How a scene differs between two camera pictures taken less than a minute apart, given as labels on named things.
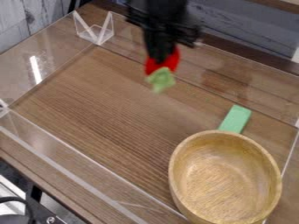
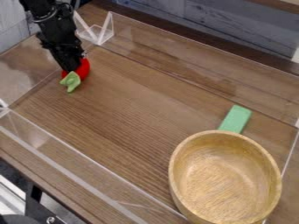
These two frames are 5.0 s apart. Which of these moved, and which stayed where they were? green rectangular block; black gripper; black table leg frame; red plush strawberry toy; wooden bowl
Moved: red plush strawberry toy; black gripper
Stayed: green rectangular block; wooden bowl; black table leg frame
